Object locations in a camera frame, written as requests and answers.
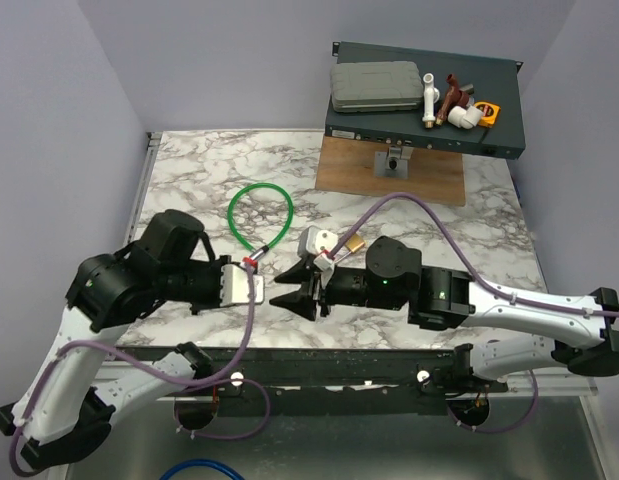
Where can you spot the brown pipe fitting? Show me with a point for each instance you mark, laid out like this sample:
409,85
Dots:
453,96

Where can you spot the yellow tape measure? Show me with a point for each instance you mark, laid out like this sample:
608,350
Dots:
490,113

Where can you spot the brass padlock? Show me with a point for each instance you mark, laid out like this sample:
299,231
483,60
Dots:
352,246

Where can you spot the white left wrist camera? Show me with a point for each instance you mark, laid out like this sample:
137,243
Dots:
237,288

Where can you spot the aluminium side rail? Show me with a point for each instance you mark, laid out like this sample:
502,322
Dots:
154,141

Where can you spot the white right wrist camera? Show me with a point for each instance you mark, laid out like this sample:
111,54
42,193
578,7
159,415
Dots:
319,243

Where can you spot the grey plastic case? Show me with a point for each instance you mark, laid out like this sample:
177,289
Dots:
375,86

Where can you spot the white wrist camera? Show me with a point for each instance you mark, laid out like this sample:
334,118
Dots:
319,243
237,288

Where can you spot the dark teal network switch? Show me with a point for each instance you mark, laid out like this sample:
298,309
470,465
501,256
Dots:
495,80

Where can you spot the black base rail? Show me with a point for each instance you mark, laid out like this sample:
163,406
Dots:
337,382

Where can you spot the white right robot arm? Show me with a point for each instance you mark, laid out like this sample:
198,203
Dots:
574,332

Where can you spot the white pipe fitting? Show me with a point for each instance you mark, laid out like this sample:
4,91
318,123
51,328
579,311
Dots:
431,96

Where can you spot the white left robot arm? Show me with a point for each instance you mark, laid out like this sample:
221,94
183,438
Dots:
64,417

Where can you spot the wooden board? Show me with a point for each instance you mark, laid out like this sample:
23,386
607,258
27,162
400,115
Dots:
347,166

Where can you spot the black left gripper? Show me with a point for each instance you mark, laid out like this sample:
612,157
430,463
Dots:
216,264

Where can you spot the white elbow pipe fitting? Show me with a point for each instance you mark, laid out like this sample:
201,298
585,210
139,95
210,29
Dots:
465,117

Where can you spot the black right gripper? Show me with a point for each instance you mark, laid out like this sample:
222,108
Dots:
302,301

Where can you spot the grey metal bracket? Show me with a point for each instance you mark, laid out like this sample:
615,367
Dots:
392,162

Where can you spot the dark grey pipe fitting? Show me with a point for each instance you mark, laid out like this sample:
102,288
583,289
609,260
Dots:
466,95

